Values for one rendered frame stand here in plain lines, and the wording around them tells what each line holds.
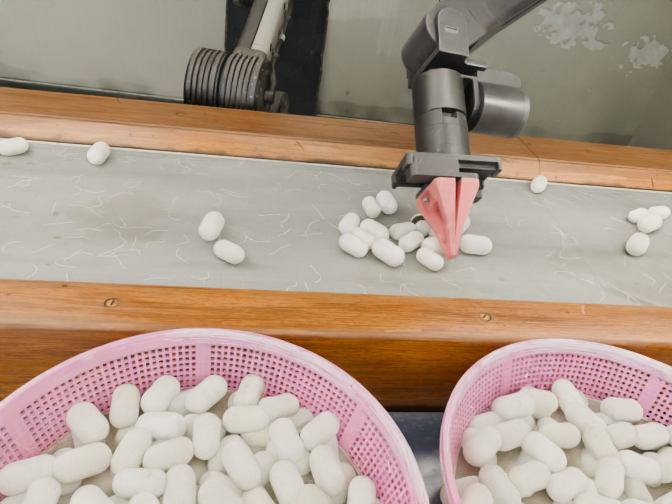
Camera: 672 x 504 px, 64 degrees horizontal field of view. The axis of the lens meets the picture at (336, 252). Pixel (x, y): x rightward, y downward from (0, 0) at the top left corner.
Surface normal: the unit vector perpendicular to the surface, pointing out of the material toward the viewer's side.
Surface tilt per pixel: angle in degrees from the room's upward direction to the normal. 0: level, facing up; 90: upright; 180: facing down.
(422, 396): 90
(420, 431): 0
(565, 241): 0
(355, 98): 88
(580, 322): 0
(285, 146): 45
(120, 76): 89
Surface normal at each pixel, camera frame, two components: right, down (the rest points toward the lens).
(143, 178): 0.14, -0.82
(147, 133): 0.17, -0.18
